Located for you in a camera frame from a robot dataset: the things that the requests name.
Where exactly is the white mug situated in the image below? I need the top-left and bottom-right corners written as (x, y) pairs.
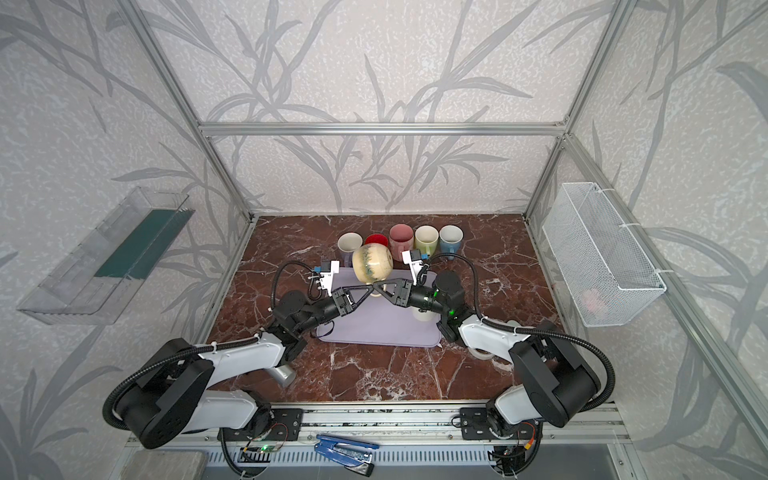
top-left (412, 307), bottom-right (439, 322)

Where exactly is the light green mug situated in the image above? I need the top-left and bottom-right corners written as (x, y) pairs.
top-left (414, 225), bottom-right (439, 257)

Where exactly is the pink patterned mug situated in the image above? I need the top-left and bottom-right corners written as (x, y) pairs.
top-left (389, 224), bottom-right (414, 263)

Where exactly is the purple mug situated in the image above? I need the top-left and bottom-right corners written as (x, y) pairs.
top-left (337, 232), bottom-right (363, 268)

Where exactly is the red mug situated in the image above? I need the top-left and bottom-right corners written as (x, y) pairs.
top-left (364, 234), bottom-right (389, 248)

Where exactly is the blue mug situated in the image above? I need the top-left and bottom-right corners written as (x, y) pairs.
top-left (439, 225), bottom-right (464, 259)

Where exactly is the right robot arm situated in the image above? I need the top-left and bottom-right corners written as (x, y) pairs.
top-left (372, 271), bottom-right (616, 437)

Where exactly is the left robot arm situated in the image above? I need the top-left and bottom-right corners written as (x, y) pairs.
top-left (102, 285), bottom-right (374, 449)

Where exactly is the lavender plastic tray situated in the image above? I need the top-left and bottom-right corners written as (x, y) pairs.
top-left (316, 294), bottom-right (442, 348)

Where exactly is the silver metal can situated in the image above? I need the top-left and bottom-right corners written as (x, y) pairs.
top-left (266, 364), bottom-right (296, 389)

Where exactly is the clear tape roll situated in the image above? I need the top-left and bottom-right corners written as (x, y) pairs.
top-left (468, 348), bottom-right (495, 361)

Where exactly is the green circuit board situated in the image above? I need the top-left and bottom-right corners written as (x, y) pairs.
top-left (238, 443), bottom-right (283, 464)

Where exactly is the blue stapler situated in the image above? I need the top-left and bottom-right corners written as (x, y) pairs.
top-left (314, 434), bottom-right (379, 477)

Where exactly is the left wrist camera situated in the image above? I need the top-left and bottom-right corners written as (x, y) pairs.
top-left (310, 260), bottom-right (340, 295)

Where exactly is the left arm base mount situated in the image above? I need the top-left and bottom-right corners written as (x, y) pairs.
top-left (217, 401), bottom-right (304, 442)

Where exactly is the aluminium frame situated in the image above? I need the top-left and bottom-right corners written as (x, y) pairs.
top-left (117, 1), bottom-right (767, 449)

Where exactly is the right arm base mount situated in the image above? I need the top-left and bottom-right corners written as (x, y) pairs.
top-left (450, 406), bottom-right (539, 442)

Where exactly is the white wire basket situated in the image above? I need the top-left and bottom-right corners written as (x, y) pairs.
top-left (542, 182), bottom-right (666, 327)

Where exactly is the clear plastic wall bin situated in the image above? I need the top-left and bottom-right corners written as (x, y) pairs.
top-left (17, 187), bottom-right (195, 325)

